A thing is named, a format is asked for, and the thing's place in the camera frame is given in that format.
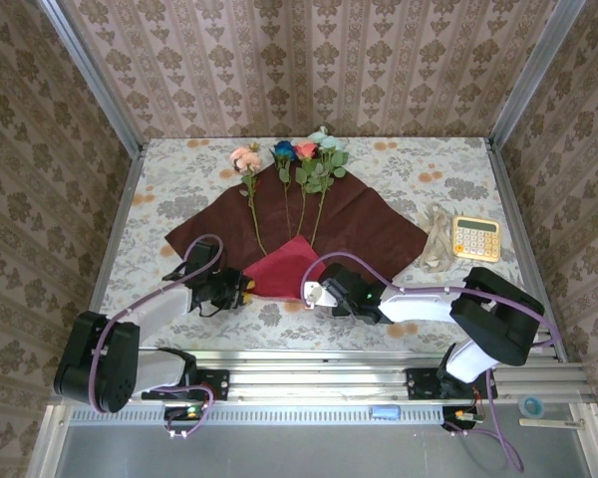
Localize dark red wrapping paper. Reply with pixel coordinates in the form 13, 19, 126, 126
163, 161, 430, 304

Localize beige ribbon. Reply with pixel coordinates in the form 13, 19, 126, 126
418, 202, 454, 274

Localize blue artificial flower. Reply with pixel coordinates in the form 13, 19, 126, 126
271, 139, 298, 240

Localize coral red artificial flower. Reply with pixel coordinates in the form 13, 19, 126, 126
292, 139, 331, 239

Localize mint artificial flower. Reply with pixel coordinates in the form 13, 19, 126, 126
306, 126, 351, 246

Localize black controller with green light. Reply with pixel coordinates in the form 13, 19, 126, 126
163, 405, 205, 422

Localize gold calculator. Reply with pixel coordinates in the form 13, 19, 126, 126
450, 214, 502, 263

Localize floral tablecloth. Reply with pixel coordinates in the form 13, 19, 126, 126
89, 136, 542, 356

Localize black controller with orange plug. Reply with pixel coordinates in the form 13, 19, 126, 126
442, 406, 482, 432

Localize grey metal panel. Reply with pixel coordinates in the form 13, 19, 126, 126
27, 403, 598, 478

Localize blue tape roll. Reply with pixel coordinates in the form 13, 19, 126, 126
517, 395, 547, 417

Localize wooden ruler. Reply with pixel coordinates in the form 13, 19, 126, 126
518, 418, 587, 430

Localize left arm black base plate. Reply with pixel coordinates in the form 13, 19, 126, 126
142, 368, 230, 401

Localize aluminium frame rails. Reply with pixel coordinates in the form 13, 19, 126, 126
49, 348, 594, 405

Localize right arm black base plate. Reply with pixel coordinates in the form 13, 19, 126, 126
406, 366, 498, 400

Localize slotted grey cable duct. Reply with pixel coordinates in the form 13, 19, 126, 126
68, 407, 448, 425

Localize aluminium side rail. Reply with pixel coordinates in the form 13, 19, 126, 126
74, 143, 147, 364
485, 138, 569, 362

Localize aluminium corner post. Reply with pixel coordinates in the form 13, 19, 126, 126
487, 0, 587, 146
39, 0, 149, 155

